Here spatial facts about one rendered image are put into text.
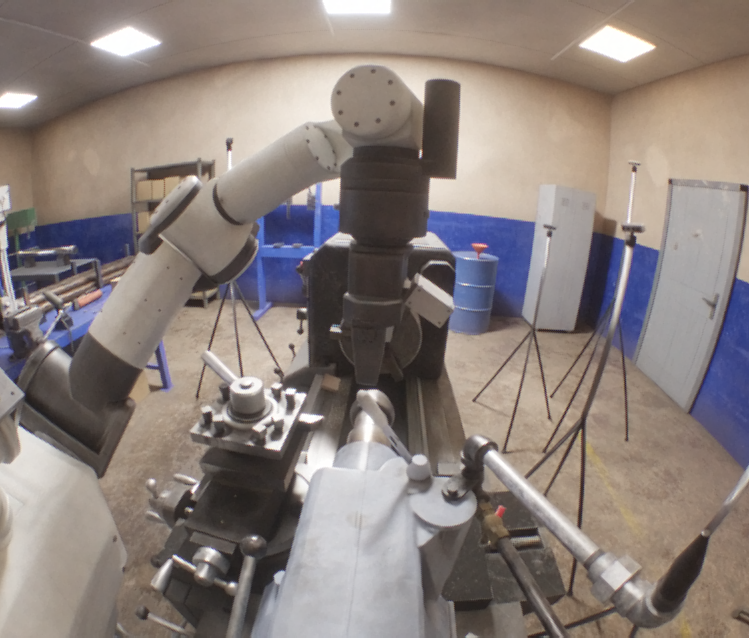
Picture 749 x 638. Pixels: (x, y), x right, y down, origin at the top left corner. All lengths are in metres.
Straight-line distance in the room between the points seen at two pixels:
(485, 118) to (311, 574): 4.67
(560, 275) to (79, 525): 4.53
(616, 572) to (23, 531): 0.47
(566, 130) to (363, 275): 4.89
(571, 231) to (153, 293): 4.36
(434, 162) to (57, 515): 0.45
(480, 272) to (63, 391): 3.80
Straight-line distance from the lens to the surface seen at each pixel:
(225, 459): 0.66
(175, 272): 0.43
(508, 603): 0.73
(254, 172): 0.39
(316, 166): 0.36
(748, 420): 3.47
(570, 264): 4.56
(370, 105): 0.30
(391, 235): 0.31
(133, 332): 0.43
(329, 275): 1.21
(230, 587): 0.58
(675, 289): 4.05
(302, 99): 4.78
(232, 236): 0.43
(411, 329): 1.03
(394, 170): 0.31
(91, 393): 0.45
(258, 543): 0.47
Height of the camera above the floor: 1.51
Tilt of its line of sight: 20 degrees down
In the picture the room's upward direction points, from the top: 3 degrees clockwise
